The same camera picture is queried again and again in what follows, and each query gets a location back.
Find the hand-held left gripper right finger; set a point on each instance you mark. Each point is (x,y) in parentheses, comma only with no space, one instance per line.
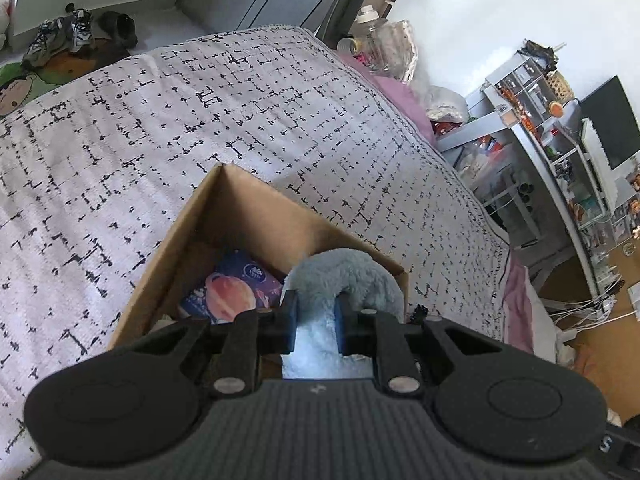
(343,322)

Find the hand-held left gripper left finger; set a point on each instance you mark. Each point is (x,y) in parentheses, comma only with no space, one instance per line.
(289,322)

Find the blue plush toy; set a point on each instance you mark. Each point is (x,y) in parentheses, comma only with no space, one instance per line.
(345,270)

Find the orange squishy ball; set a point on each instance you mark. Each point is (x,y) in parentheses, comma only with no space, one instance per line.
(230,295)

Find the blue soft packet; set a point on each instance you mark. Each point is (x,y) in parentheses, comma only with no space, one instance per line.
(246,266)

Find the brown cardboard box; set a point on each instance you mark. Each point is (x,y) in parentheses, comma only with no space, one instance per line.
(240,210)

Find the brown pillow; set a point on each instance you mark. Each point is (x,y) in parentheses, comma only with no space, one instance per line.
(595,375)

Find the white power strip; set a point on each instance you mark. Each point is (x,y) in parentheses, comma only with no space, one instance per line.
(607,302)

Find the white pillow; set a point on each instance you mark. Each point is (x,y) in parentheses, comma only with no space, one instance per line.
(545,320)

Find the pink bedsheet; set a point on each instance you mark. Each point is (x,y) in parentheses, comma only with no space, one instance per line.
(517,305)

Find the white snack bag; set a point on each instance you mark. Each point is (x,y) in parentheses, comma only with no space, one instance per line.
(445,102)

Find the white black-patterned blanket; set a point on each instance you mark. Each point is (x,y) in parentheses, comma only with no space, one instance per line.
(150,110)

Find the white desk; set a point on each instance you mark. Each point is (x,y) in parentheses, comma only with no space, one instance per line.
(550,175)

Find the yellow can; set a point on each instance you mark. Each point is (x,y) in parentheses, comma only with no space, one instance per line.
(350,46)

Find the clear crinkled plastic bag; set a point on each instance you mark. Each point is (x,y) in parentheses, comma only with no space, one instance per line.
(397,50)

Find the white keyboard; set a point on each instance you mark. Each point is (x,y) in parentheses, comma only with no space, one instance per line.
(600,160)

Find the clear water bottle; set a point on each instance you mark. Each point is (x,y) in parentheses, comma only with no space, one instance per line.
(367,30)

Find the clear drawer organiser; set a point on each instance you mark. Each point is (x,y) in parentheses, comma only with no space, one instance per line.
(520,82)

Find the small orange toy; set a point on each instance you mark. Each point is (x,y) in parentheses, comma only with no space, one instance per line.
(555,109)

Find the woven basket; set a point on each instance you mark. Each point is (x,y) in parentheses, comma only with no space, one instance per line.
(559,87)

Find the black monitor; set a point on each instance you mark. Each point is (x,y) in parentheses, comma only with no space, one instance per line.
(615,120)

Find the cartoon floor mat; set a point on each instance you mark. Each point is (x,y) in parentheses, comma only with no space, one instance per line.
(65,70)

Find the dark slippers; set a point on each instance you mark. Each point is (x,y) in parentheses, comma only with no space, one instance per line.
(117,27)

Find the grey sneaker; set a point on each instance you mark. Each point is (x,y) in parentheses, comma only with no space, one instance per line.
(81,30)
(45,42)

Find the white wall socket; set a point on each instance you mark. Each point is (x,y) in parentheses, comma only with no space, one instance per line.
(634,302)

